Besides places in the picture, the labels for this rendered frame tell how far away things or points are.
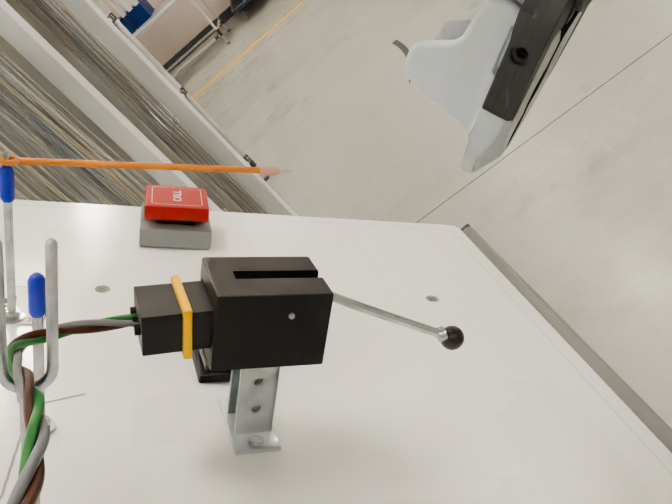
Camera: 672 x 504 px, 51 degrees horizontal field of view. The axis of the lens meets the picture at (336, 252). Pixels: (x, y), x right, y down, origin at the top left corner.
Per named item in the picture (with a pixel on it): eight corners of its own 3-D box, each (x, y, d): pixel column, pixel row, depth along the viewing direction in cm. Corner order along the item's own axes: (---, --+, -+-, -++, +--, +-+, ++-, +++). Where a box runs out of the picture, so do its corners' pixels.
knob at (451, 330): (465, 354, 40) (471, 333, 39) (444, 355, 39) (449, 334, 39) (454, 341, 41) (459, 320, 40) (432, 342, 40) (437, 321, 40)
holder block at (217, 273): (322, 364, 35) (334, 293, 33) (210, 372, 33) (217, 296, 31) (299, 321, 38) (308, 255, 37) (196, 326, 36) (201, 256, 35)
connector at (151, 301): (241, 344, 34) (243, 307, 33) (136, 356, 32) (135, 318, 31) (227, 312, 36) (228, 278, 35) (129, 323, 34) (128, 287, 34)
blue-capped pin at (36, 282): (56, 436, 35) (54, 280, 31) (22, 439, 34) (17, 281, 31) (56, 417, 36) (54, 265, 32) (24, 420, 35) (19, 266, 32)
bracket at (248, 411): (281, 451, 36) (293, 369, 34) (234, 456, 35) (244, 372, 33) (260, 397, 40) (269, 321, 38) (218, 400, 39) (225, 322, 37)
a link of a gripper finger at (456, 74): (392, 126, 38) (454, -45, 32) (490, 178, 36) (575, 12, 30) (365, 149, 35) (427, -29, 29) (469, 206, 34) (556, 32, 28)
